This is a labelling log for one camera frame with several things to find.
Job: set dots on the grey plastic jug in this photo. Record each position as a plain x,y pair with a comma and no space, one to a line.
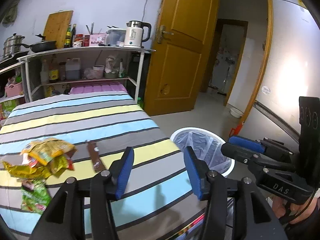
73,69

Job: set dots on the white trash bin with liner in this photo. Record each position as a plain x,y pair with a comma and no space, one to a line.
207,147

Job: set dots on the yellow red sauce packet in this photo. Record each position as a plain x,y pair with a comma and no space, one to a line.
59,164

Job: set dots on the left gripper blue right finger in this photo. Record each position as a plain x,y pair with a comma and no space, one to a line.
196,170

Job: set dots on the brown chocolate wrapper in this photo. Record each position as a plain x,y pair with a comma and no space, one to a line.
93,151

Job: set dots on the stainless steel pot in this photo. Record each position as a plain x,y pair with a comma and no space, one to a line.
12,45

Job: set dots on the gold foil wrapper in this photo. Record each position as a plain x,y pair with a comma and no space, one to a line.
27,172

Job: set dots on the clear plastic container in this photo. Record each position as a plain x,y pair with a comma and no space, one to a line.
115,36

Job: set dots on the pink lid storage box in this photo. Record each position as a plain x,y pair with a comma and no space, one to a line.
104,87

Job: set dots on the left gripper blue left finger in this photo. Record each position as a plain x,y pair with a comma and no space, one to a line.
120,170

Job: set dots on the green snack wrapper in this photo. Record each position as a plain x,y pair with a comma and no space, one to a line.
35,196

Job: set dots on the black frying pan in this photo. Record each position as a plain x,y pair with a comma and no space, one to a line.
41,46

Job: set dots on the white electric kettle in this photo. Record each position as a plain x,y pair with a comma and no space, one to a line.
135,32

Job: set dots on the green plastic bottle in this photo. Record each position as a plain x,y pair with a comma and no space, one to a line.
140,102

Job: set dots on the green hanging cloth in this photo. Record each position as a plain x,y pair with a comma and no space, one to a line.
11,14

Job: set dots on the dark sauce bottle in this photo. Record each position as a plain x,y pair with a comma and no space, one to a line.
71,31

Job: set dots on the yellow wooden door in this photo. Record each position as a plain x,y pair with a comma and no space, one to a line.
182,45

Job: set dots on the pink utensil box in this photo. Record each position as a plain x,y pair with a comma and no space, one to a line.
97,39

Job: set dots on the striped tablecloth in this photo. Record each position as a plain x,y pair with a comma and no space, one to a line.
158,202

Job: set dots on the wooden cutting board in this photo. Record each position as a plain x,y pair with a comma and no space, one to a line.
56,27

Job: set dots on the yellow snack wrapper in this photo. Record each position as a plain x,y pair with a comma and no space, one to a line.
46,150

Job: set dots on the pink plastic basket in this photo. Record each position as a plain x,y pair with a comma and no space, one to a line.
14,90

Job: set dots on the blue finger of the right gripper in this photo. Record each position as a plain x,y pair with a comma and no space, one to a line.
247,143
238,153

